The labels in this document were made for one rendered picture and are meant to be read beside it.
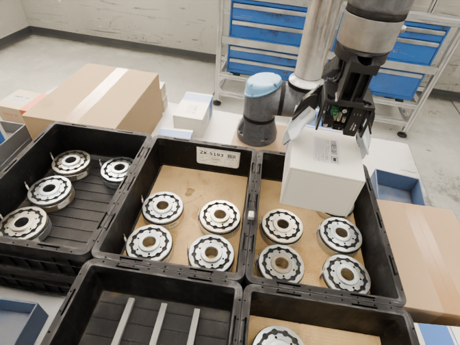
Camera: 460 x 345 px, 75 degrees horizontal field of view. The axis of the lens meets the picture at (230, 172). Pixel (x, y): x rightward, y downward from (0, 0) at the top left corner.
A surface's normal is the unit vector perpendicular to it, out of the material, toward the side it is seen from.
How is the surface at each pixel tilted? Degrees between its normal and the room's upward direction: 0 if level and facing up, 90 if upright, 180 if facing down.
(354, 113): 91
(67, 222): 0
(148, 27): 90
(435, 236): 0
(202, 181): 0
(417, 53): 90
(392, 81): 90
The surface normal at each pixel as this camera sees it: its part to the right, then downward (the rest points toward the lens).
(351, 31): -0.83, 0.35
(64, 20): -0.21, 0.66
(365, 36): -0.42, 0.61
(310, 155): 0.07, -0.72
